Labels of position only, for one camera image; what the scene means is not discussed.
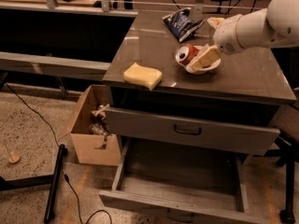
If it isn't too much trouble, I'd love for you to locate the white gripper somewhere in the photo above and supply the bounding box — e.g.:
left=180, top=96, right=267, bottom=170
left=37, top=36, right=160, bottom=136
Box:
left=186, top=14, right=244, bottom=73

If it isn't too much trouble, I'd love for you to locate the red coke can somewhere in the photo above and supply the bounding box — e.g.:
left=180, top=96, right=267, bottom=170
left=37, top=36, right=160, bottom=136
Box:
left=176, top=44, right=199, bottom=65

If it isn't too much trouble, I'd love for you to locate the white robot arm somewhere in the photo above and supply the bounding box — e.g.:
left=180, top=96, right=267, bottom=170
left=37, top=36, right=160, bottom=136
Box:
left=185, top=0, right=299, bottom=74

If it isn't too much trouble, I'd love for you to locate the white paper bowl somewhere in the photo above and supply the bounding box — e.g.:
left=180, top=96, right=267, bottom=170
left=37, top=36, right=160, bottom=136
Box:
left=175, top=44, right=221, bottom=75

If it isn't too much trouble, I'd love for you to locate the blue chip bag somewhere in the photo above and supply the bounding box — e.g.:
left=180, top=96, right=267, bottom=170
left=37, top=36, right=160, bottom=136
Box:
left=163, top=7, right=205, bottom=43

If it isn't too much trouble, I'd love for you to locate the grey drawer cabinet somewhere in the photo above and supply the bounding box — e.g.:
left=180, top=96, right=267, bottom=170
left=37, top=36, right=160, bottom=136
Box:
left=98, top=10, right=297, bottom=224

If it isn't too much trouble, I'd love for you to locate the yellow sponge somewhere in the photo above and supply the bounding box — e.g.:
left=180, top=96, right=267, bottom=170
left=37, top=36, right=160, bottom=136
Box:
left=123, top=63, right=163, bottom=91

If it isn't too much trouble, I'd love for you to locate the upper grey drawer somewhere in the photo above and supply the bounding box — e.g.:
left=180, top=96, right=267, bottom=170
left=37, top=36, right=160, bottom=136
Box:
left=105, top=107, right=280, bottom=155

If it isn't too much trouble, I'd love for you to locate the black stand right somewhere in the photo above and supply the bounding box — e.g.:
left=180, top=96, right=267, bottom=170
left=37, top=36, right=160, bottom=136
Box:
left=265, top=132, right=299, bottom=224

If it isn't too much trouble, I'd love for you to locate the crumpled trash in box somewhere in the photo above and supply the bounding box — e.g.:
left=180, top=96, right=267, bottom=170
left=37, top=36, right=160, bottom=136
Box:
left=89, top=105, right=110, bottom=135

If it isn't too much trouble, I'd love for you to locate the lower open grey drawer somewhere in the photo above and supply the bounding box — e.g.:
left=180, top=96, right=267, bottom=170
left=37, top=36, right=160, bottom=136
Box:
left=100, top=139, right=266, bottom=224

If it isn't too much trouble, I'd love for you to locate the cardboard box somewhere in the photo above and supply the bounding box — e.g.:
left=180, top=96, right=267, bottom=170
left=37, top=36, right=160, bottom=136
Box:
left=61, top=85, right=121, bottom=166

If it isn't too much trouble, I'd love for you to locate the grey metal railing beam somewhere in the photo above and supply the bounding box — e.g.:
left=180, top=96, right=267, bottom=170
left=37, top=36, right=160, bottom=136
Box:
left=0, top=52, right=110, bottom=81

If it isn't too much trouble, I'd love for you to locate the black table leg base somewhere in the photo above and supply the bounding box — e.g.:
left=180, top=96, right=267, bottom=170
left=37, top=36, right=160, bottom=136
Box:
left=0, top=144, right=68, bottom=224

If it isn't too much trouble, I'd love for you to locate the small wooden floor object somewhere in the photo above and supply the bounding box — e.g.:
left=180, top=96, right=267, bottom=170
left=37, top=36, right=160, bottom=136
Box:
left=4, top=144, right=21, bottom=164

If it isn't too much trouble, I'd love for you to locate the black floor cable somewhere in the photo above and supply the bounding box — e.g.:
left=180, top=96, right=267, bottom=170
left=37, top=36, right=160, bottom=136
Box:
left=4, top=82, right=113, bottom=224

